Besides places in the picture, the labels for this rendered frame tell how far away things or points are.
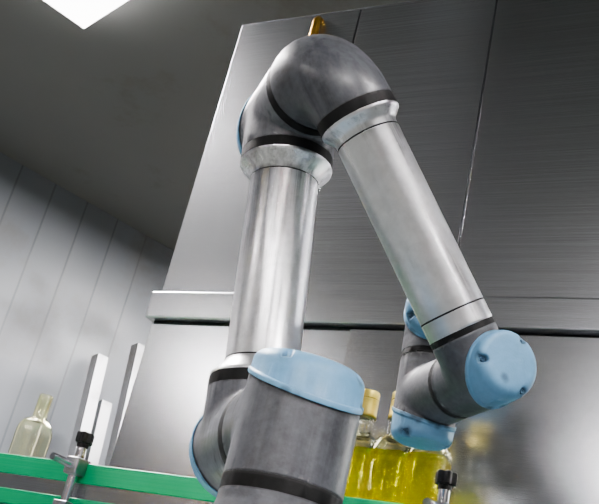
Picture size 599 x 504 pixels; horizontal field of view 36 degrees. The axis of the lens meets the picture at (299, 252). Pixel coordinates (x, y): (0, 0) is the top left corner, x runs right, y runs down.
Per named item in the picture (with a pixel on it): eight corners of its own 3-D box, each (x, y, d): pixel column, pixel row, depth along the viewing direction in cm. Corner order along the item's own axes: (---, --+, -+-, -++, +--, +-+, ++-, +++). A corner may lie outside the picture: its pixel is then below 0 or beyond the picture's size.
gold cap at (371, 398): (379, 422, 145) (384, 396, 147) (371, 415, 142) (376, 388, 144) (358, 421, 147) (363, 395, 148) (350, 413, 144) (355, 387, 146)
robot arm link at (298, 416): (243, 462, 79) (279, 320, 85) (201, 481, 91) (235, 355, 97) (366, 501, 82) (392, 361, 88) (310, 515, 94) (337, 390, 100)
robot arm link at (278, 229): (212, 485, 90) (274, 32, 112) (174, 501, 103) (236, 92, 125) (324, 504, 93) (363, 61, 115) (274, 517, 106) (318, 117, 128)
